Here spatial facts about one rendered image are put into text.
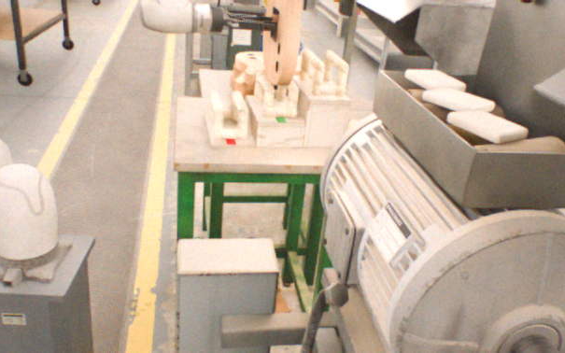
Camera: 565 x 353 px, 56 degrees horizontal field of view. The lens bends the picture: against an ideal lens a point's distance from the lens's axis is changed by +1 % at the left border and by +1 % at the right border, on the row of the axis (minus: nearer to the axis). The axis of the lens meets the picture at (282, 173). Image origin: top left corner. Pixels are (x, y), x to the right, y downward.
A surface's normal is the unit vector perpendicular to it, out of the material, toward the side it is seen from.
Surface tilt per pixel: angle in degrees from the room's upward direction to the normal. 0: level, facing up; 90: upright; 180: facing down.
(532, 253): 62
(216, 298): 90
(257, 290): 90
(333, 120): 90
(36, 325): 90
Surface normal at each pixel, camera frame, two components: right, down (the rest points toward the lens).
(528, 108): -0.98, -0.02
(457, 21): 0.16, 0.44
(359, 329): 0.10, -0.90
